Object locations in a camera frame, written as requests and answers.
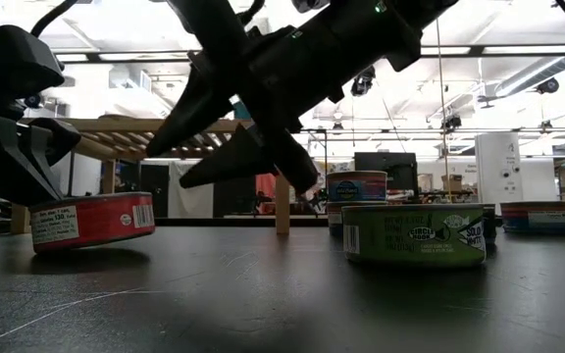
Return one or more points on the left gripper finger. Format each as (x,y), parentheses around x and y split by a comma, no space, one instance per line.
(3,162)
(54,139)

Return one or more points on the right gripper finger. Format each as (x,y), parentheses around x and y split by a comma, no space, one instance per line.
(189,113)
(238,159)

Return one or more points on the red seafood can silver lid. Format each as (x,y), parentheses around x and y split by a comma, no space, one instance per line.
(96,220)

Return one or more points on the Wild Planet can gold lid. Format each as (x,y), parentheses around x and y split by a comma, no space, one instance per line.
(537,220)
(334,218)
(361,188)

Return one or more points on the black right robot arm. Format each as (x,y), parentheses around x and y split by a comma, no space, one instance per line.
(385,34)

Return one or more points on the wooden slatted shelf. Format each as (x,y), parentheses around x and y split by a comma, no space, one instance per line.
(116,125)

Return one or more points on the black partition panel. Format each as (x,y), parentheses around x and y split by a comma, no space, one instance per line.
(233,201)

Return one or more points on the orange cloth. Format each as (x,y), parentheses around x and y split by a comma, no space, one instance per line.
(264,193)

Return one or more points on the white cloth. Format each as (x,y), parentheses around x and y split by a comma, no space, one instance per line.
(194,203)

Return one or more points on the black round spotlight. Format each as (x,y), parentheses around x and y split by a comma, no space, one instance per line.
(363,81)
(548,85)

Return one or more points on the black monitor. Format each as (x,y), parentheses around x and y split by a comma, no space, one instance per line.
(385,164)

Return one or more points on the thin vertical pole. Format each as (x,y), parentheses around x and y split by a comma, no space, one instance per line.
(445,147)

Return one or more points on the green Circle Hook tuna can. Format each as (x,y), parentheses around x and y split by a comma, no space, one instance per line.
(410,240)

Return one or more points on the bar with light strips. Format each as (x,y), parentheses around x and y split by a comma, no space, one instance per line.
(508,49)

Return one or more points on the white pillar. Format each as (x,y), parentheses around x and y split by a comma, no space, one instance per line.
(498,166)

